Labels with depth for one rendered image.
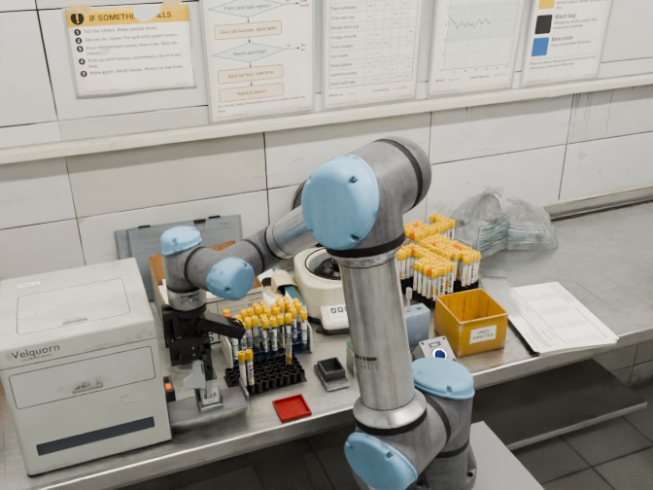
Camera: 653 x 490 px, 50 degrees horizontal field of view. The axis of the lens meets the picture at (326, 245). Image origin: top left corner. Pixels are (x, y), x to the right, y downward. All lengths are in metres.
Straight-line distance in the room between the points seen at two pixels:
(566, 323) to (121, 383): 1.10
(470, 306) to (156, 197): 0.88
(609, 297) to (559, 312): 0.20
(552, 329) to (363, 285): 0.95
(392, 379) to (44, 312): 0.70
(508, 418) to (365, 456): 1.46
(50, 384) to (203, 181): 0.78
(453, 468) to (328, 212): 0.56
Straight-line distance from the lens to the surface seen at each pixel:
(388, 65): 2.02
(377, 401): 1.07
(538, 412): 2.58
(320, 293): 1.77
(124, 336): 1.35
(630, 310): 2.03
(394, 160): 0.97
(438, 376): 1.20
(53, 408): 1.42
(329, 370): 1.64
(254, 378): 1.61
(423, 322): 1.71
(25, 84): 1.83
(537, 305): 1.95
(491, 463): 1.39
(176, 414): 1.51
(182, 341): 1.39
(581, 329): 1.88
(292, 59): 1.90
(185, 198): 1.94
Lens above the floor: 1.86
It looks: 26 degrees down
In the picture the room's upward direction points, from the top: 1 degrees counter-clockwise
